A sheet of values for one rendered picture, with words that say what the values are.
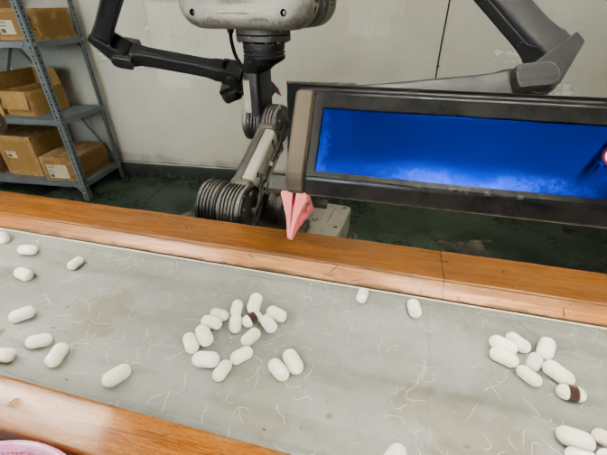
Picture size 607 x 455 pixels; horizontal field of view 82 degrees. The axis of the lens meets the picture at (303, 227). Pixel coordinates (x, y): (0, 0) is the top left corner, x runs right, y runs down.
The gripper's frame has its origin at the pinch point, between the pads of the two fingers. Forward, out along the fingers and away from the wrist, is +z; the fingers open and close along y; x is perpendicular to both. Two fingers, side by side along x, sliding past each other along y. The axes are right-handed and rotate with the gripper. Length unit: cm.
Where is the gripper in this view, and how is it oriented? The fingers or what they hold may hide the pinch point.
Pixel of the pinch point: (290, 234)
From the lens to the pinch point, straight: 58.8
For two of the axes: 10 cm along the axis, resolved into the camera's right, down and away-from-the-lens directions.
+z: -1.9, 9.4, -3.0
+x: 1.5, 3.3, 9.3
